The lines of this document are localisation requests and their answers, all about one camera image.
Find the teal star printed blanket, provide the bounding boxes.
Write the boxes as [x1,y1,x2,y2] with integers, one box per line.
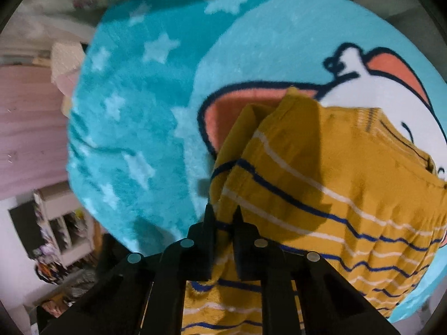
[66,0,447,323]

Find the white shelf unit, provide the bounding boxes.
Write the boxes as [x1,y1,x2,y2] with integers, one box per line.
[33,188,102,273]

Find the light pink cloth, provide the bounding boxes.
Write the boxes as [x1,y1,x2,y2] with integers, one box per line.
[56,73,79,117]

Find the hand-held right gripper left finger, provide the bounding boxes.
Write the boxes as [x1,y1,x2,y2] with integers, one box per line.
[42,204,216,335]

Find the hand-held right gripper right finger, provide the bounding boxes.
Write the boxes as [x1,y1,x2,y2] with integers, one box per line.
[232,205,400,335]

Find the yellow striped sweater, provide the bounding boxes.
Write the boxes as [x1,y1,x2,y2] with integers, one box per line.
[182,87,447,335]

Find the beige dotted cloth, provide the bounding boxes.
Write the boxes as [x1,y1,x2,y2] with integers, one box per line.
[51,41,86,84]

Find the dark panel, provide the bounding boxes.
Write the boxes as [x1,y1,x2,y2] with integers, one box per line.
[9,204,45,259]

